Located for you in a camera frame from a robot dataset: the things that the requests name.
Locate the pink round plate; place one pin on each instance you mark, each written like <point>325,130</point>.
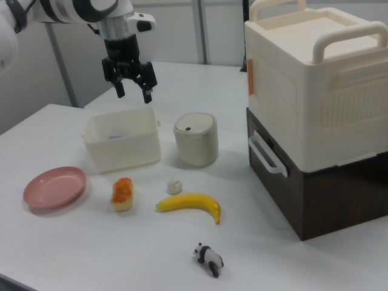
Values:
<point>54,187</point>

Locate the yellow banana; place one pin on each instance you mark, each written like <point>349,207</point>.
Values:
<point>188,202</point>

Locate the purple flat item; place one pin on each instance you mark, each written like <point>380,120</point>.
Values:
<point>115,137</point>

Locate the crumpled white paper ball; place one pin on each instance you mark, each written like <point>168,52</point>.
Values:
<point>175,186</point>

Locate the cream mini trash can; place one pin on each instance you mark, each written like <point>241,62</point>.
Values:
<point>196,145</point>

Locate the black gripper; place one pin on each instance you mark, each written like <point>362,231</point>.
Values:
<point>121,50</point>

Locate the black camera stand pole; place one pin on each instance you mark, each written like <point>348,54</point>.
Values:
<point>244,36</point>

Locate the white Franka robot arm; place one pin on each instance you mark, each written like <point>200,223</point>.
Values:
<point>60,9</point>

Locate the white square plastic bin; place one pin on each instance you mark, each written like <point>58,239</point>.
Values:
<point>121,154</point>

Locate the dark brown wooden drawer box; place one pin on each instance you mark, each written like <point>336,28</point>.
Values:
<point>333,200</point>

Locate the panda figurine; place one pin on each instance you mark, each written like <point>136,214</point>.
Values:
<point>209,257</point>

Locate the bread with orange glaze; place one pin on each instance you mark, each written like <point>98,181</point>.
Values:
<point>122,195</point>

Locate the cream plastic cabinet box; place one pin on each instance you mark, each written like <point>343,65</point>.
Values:
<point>303,75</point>

